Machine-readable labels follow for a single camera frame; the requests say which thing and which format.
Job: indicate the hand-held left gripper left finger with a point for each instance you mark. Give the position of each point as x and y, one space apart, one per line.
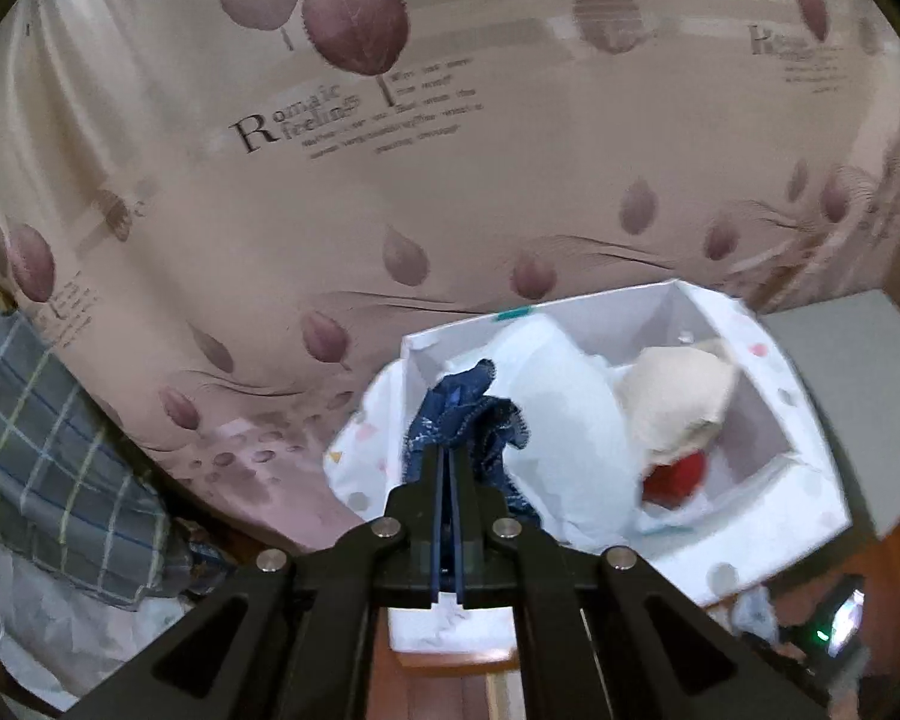
436 540

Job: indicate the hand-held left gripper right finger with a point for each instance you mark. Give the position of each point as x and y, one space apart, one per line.
456 540

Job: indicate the dark blue patterned underwear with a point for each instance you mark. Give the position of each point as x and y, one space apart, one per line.
465 420

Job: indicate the red underwear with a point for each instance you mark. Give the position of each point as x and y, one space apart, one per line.
675 480

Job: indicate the white shoe box teal print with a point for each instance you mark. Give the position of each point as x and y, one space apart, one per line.
607 315

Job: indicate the beige underwear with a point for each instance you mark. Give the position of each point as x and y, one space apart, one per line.
675 397

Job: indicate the wooden nightstand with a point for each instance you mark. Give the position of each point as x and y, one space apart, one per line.
450 664

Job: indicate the white dotted table cover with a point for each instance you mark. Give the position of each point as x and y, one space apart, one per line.
795 480

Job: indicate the white smooth cloth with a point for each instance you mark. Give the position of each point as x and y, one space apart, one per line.
570 420

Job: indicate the grey cabinet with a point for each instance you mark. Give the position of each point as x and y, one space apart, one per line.
855 405

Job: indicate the beige leaf printed curtain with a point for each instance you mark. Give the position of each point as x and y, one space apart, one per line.
495 202

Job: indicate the grey plaid cloth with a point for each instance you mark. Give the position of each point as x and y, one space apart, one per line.
60 450

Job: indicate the white patterned cloth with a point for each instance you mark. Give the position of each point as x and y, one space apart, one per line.
45 622

